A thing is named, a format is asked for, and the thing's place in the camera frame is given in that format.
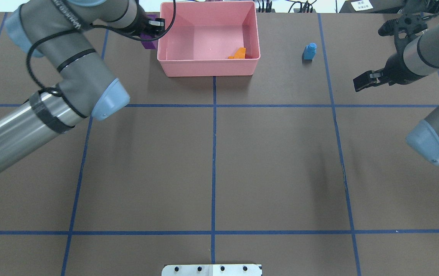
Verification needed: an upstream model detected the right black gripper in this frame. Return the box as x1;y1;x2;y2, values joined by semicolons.
353;53;416;92

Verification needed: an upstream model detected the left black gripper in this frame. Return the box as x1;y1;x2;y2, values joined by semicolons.
131;2;165;37

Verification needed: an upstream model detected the purple block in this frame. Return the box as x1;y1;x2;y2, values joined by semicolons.
140;14;160;49

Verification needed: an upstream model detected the small blue block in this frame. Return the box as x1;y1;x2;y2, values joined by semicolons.
303;43;317;61

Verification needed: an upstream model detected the orange block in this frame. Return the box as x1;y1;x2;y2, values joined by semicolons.
228;47;246;59

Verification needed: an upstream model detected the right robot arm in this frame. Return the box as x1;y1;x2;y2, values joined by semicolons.
353;14;439;166

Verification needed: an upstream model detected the pink plastic box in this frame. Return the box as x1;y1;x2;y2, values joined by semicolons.
157;1;261;77

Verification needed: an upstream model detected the white mounting plate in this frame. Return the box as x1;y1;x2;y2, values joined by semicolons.
161;264;263;276

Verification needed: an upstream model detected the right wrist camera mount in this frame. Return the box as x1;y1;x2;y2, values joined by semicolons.
378;14;428;54

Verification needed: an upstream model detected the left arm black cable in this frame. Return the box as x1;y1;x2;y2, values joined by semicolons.
26;0;177;100

